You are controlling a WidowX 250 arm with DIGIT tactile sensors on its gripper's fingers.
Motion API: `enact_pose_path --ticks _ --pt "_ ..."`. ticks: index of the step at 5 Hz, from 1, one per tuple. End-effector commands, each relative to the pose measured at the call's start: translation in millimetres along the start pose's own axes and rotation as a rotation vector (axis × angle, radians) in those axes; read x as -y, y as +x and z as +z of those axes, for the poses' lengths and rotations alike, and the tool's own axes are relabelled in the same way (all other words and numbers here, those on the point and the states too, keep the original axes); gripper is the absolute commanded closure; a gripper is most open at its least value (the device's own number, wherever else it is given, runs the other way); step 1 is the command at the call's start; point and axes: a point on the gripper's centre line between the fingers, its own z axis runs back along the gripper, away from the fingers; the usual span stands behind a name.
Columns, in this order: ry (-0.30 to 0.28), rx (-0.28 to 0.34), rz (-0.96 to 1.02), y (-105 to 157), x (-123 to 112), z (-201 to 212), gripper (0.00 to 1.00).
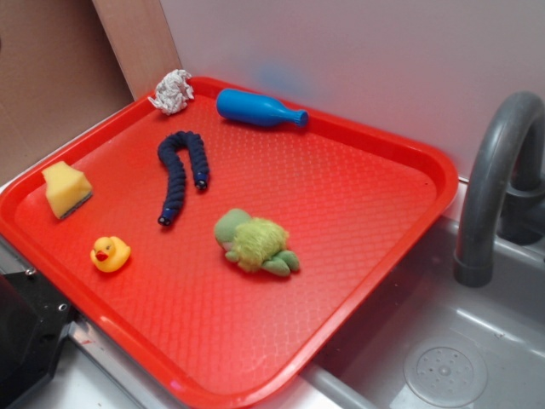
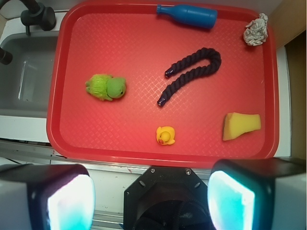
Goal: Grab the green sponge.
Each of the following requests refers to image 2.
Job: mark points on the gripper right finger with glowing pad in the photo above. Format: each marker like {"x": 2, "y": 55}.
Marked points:
{"x": 266, "y": 194}

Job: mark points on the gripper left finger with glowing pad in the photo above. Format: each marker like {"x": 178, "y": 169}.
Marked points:
{"x": 46, "y": 197}

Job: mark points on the yellow sponge wedge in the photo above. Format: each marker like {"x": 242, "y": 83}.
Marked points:
{"x": 237, "y": 124}

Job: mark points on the green fuzzy sponge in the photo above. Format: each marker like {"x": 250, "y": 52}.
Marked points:
{"x": 106, "y": 87}

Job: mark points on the yellow rubber duck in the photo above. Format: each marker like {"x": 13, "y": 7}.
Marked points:
{"x": 165, "y": 135}

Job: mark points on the grey toy sink basin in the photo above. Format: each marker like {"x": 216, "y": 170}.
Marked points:
{"x": 25, "y": 82}

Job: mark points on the red plastic tray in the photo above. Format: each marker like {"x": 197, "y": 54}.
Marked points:
{"x": 128, "y": 39}

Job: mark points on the crumpled grey white cloth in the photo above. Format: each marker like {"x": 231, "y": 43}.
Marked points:
{"x": 256, "y": 32}

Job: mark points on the black toy faucet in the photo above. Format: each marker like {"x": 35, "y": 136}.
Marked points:
{"x": 37, "y": 14}

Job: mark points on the blue plastic bottle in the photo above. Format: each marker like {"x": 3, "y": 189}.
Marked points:
{"x": 190, "y": 15}

